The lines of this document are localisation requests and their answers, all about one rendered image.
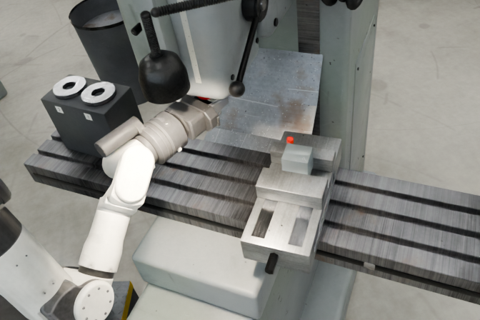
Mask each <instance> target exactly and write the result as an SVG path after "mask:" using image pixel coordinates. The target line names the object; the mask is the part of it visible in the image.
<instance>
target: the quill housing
mask: <svg viewBox="0 0 480 320"><path fill-rule="evenodd" d="M181 1H186V0H166V2H167V5H168V4H173V3H176V2H177V3H178V2H181ZM187 1H188V0H187ZM117 3H118V5H119V9H120V12H121V15H122V18H123V20H124V24H125V27H126V31H127V34H128V36H129V40H130V42H131V46H132V49H133V51H134V55H135V57H136V61H137V64H138V66H139V63H140V61H141V60H142V59H143V58H144V57H145V56H146V55H147V54H149V49H148V46H147V44H146V39H145V37H144V33H143V31H142V32H141V33H140V34H139V35H138V36H134V35H133V34H132V33H131V29H132V28H133V27H134V26H135V25H137V24H138V23H140V21H139V16H138V14H137V12H135V10H134V5H133V3H132V0H117ZM170 17H171V22H172V25H173V28H174V33H175V37H176V42H177V45H178V48H179V53H180V57H181V60H182V62H183V63H184V65H185V67H186V69H187V72H188V75H189V81H190V84H191V87H190V89H189V92H188V93H187V95H192V96H200V97H205V98H210V99H218V100H222V99H226V98H228V97H229V96H230V95H231V94H230V93H229V85H230V84H231V83H232V82H233V81H236V78H237V74H238V72H239V67H240V64H241V60H242V56H243V53H244V49H245V46H246V41H247V38H248V35H249V30H250V28H251V21H247V20H246V19H245V18H244V16H243V14H242V10H241V0H233V1H232V0H231V1H228V2H225V3H224V2H223V3H220V4H219V3H218V4H215V5H214V4H213V5H210V6H205V7H202V8H201V7H200V8H197V9H196V8H195V9H192V10H191V9H190V10H187V11H183V12H179V13H178V12H177V13H174V14H170ZM258 51H259V38H258V34H257V29H256V33H255V37H254V41H253V44H252V48H251V52H250V55H249V60H248V63H247V66H246V71H247V69H248V68H249V66H250V65H251V63H252V61H253V60H254V58H255V57H256V55H257V53H258ZM246 71H245V73H246Z"/></svg>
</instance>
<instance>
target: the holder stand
mask: <svg viewBox="0 0 480 320"><path fill-rule="evenodd" d="M41 102H42V104H43V105H44V107H45V109H46V111H47V113H48V114H49V116H50V118H51V120H52V122H53V123H54V126H55V127H56V130H57V131H58V133H59V135H60V137H61V139H62V141H63V142H64V144H65V146H66V148H68V149H72V150H74V151H79V152H82V153H85V154H89V155H92V156H96V157H99V158H103V156H102V155H100V153H99V152H98V151H97V150H96V148H95V146H94V143H96V142H97V141H98V140H100V139H101V138H103V137H104V136H106V135H107V134H108V133H110V132H111V131H113V130H114V129H115V128H117V127H118V126H120V125H122V124H123V123H124V122H125V121H127V120H129V119H130V118H131V117H133V116H135V117H136V118H138V119H139V120H140V122H141V123H142V124H144V122H143V119H142V117H141V114H140V111H139V108H138V106H137V103H136V99H135V98H134V94H133V91H132V89H131V87H130V86H124V85H120V84H113V83H110V82H106V81H99V80H96V79H90V78H86V77H82V76H75V75H71V74H69V75H68V76H66V77H65V78H64V79H62V80H61V81H59V82H57V83H56V84H55V86H54V87H53V89H52V90H50V91H49V92H48V93H47V94H46V95H44V96H43V97H42V98H41Z"/></svg>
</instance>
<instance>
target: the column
mask: <svg viewBox="0 0 480 320"><path fill-rule="evenodd" d="M378 9H379V0H363V1H362V3H361V5H360V6H359V7H358V8H357V9H355V10H350V9H348V8H347V6H346V2H340V1H339V0H337V2H336V3H335V4H334V5H333V6H326V5H325V4H324V3H323V2H322V0H294V1H293V2H292V4H291V6H290V7H289V9H288V10H287V12H286V13H285V15H284V17H283V18H282V20H281V21H280V22H279V25H278V26H277V27H276V29H275V30H274V32H273V34H272V35H271V36H269V37H258V38H259V48H265V49H278V50H284V51H296V52H301V53H308V54H321V55H323V61H322V67H321V78H320V85H319V96H318V103H317V108H316V116H315V119H314V127H313V131H312V135H317V136H326V137H331V138H337V139H341V161H340V164H339V168H343V169H350V170H354V171H360V172H363V170H364V159H365V151H366V136H367V128H368V120H369V104H370V96H371V80H372V72H373V64H374V49H375V41H376V25H377V17H378Z"/></svg>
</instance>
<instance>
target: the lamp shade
mask: <svg viewBox="0 0 480 320"><path fill-rule="evenodd" d="M139 84H140V87H141V90H142V93H143V95H144V98H145V99H146V100H147V101H148V102H150V103H153V104H169V103H172V102H175V101H178V100H179V99H181V98H183V97H184V96H185V95H186V94H187V93H188V92H189V89H190V87H191V84H190V81H189V75H188V72H187V69H186V67H185V65H184V63H183V62H182V60H181V59H180V58H179V56H178V55H177V54H176V53H175V52H173V51H167V50H162V49H161V54H160V55H159V56H152V55H151V52H150V53H149V54H147V55H146V56H145V57H144V58H143V59H142V60H141V61H140V63H139Z"/></svg>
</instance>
